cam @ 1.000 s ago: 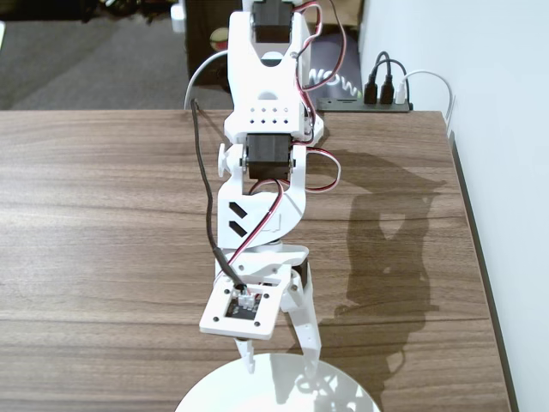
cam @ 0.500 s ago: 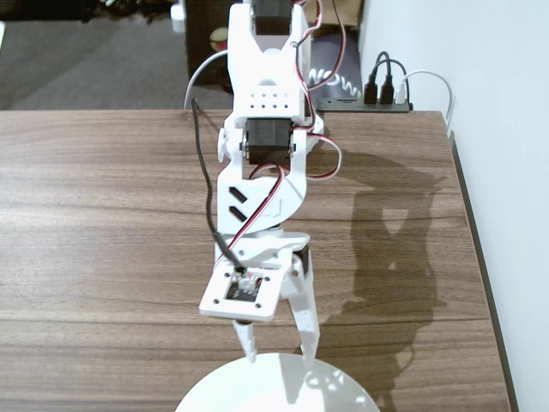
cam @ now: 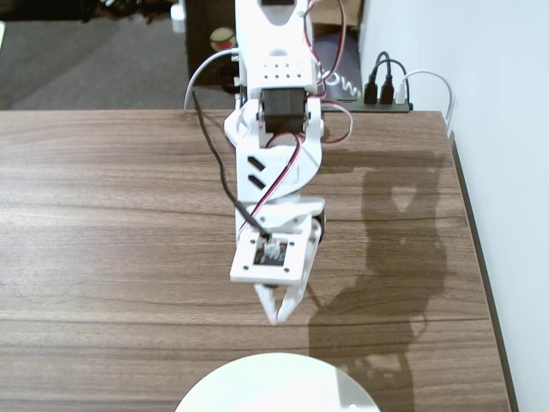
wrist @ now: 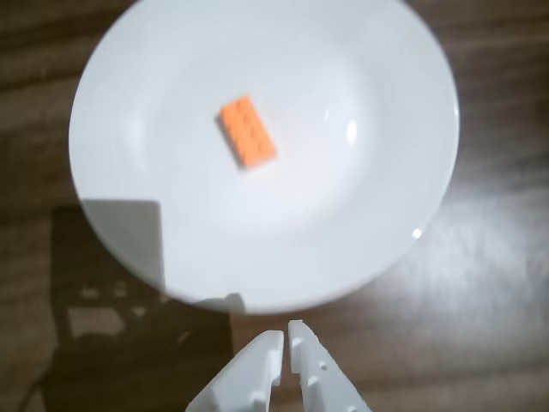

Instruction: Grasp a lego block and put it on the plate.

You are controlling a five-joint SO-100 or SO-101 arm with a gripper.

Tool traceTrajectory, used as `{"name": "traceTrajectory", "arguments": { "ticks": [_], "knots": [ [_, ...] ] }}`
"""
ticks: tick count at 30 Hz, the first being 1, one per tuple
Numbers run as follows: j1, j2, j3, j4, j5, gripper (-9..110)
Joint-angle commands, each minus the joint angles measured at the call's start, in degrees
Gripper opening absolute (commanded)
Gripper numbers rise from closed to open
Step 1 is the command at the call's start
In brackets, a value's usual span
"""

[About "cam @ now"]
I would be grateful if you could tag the round yellow red object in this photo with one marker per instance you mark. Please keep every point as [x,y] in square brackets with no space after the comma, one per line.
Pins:
[221,39]

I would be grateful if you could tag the wrist camera on white mount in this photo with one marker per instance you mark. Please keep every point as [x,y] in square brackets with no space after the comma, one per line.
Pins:
[270,257]

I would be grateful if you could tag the small white box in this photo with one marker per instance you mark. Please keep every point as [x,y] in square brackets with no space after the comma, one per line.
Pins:
[178,17]

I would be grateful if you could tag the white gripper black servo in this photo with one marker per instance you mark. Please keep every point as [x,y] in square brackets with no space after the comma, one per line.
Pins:
[295,296]

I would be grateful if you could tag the black power strip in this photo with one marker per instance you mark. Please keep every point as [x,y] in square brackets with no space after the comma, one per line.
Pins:
[373,106]

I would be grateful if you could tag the white round plate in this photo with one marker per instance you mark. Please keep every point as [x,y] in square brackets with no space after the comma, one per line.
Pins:
[276,386]

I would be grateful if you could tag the black cabinet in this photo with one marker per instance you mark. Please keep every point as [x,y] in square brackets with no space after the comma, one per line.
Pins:
[201,34]

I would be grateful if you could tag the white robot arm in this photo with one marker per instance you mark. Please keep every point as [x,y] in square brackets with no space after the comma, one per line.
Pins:
[274,64]

